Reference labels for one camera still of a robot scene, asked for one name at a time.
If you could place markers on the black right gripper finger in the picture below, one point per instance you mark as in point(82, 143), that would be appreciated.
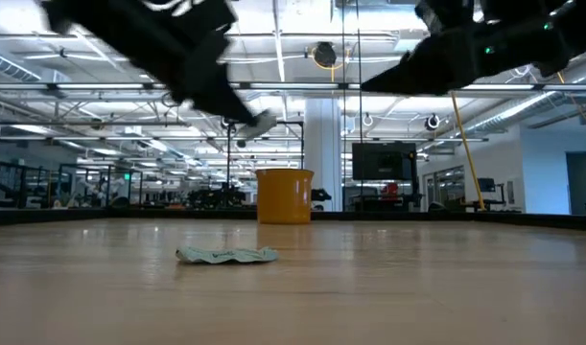
point(436, 67)

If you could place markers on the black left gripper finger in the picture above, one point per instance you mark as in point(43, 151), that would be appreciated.
point(211, 81)

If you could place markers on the black monitor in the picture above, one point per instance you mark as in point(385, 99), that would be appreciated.
point(383, 160)

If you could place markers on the white building column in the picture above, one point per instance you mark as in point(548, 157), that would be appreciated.
point(323, 153)

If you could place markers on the amber plastic cup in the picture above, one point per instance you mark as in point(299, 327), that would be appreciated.
point(284, 196)

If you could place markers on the black aluminium table frame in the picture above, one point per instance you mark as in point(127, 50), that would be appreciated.
point(129, 216)

